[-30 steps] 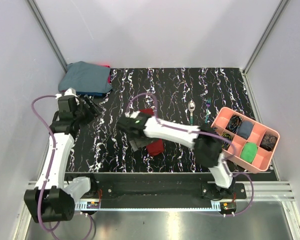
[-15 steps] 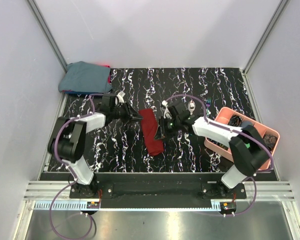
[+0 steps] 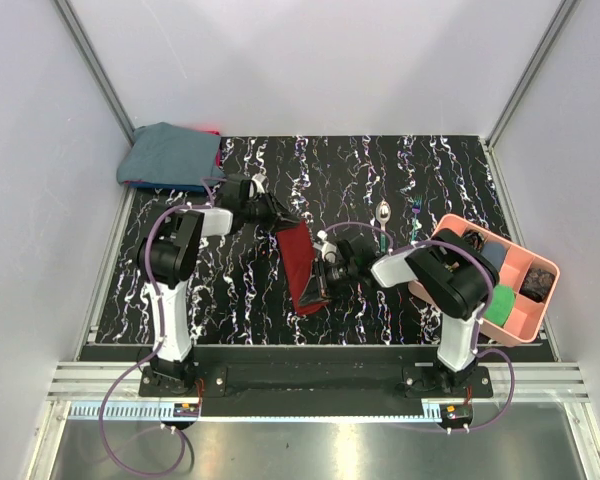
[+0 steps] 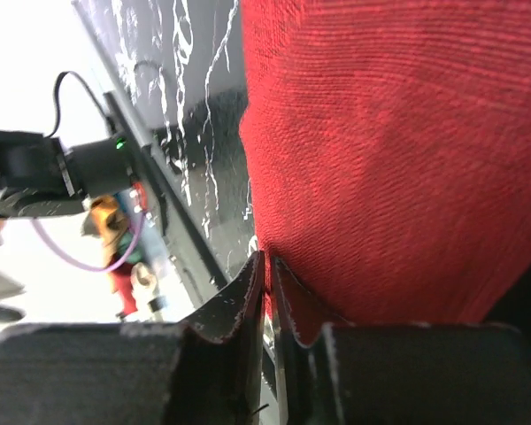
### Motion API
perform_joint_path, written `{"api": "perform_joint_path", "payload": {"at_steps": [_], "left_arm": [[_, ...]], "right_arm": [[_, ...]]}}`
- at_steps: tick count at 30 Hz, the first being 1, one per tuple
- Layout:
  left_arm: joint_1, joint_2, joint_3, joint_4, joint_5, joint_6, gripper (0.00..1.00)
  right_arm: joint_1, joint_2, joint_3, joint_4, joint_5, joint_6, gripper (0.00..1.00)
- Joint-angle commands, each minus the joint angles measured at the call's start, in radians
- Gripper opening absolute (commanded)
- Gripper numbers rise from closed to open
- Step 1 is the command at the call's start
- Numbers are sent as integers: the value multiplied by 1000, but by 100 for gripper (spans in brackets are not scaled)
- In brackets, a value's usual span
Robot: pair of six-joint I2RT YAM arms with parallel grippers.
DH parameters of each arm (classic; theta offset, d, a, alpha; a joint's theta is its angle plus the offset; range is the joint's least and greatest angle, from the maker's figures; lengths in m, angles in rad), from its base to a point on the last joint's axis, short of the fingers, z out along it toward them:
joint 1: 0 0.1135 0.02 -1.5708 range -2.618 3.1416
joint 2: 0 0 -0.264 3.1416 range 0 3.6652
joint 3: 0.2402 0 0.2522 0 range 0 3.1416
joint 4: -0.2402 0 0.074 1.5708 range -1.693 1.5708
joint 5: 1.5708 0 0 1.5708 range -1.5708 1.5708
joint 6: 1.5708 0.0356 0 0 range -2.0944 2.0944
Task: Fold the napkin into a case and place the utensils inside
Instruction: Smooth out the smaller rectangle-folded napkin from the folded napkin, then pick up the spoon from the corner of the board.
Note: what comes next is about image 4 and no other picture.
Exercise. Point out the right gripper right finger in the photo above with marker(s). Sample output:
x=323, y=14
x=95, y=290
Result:
x=329, y=371

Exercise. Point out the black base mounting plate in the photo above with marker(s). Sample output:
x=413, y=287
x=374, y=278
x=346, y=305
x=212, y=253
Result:
x=196, y=266

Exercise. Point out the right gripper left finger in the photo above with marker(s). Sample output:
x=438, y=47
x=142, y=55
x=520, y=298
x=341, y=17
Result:
x=204, y=369

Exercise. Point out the dark red cloth napkin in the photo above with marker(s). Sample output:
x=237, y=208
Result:
x=389, y=151

